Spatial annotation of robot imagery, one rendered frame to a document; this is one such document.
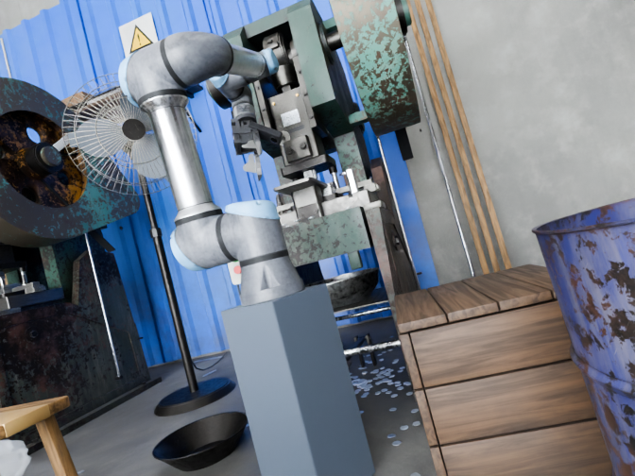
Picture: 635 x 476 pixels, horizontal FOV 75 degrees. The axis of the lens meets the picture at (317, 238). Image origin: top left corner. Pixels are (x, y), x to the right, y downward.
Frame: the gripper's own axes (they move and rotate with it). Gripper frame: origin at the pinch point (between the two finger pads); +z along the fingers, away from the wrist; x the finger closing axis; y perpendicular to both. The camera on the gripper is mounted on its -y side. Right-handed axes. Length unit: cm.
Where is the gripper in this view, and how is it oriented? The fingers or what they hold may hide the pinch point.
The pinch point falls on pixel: (261, 169)
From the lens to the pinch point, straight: 135.8
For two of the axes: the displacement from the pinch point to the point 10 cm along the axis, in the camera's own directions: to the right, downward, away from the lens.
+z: 2.2, 9.0, -3.8
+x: 1.3, -4.1, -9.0
